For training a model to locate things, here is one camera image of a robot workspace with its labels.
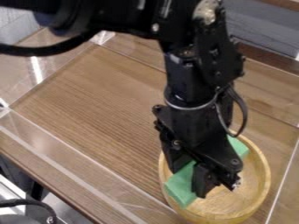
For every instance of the clear acrylic corner bracket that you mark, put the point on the clear acrylic corner bracket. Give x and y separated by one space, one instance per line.
103 37

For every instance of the clear acrylic tray enclosure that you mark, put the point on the clear acrylic tray enclosure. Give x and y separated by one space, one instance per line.
81 133

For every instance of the black metal mount with screw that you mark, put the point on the black metal mount with screw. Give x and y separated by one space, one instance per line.
42 214

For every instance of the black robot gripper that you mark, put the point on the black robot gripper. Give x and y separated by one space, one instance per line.
197 135

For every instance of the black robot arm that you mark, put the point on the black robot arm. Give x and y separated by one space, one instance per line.
202 61

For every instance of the brown wooden bowl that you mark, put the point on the brown wooden bowl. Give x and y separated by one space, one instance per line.
227 207

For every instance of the green rectangular block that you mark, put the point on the green rectangular block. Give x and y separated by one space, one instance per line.
178 185

